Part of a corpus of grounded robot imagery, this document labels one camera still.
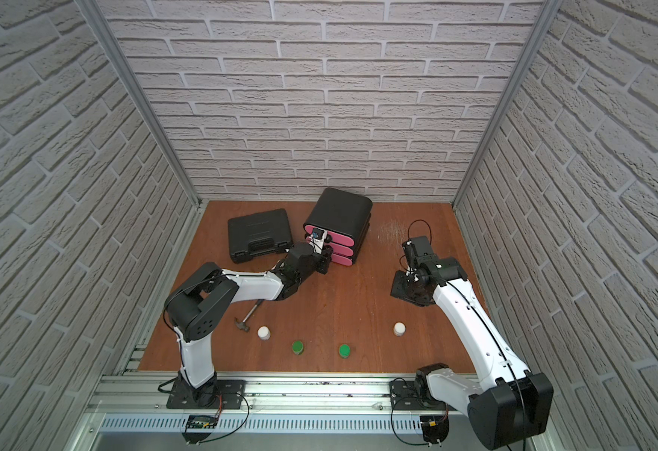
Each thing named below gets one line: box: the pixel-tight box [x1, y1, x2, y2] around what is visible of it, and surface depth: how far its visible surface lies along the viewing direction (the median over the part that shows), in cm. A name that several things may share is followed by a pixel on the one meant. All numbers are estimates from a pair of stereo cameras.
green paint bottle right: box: [338, 343, 352, 359], surface depth 81 cm
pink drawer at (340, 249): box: [323, 241, 354, 257], surface depth 94 cm
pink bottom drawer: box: [330, 253, 353, 267], surface depth 98 cm
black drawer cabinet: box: [303, 187, 374, 266], surface depth 97 cm
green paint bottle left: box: [291, 340, 305, 357], surface depth 81 cm
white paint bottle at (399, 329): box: [392, 321, 407, 338], surface depth 85 cm
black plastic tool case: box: [227, 208, 294, 265], surface depth 104 cm
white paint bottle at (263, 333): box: [257, 326, 271, 342], surface depth 84 cm
